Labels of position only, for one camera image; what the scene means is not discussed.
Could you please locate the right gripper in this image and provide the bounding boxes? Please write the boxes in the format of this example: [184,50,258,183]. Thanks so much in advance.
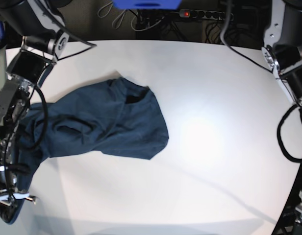
[0,168,37,206]

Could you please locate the dark blue t-shirt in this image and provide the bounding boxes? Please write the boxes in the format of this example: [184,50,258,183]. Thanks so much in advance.
[0,76,170,225]

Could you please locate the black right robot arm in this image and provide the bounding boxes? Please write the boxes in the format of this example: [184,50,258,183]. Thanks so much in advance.
[0,0,74,208]

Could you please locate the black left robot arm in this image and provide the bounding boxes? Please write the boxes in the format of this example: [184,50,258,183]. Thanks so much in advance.
[220,0,302,165]

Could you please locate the grey-green fabric curtain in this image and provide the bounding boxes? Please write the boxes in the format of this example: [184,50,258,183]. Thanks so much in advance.
[0,46,7,90]

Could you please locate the blue cylinder object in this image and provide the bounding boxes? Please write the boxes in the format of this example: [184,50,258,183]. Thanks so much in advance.
[0,21,5,40]

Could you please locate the black power strip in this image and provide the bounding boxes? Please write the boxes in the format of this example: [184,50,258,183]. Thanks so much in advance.
[178,9,226,20]

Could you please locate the blue plastic bin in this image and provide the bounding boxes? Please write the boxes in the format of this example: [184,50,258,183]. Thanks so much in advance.
[112,0,182,10]

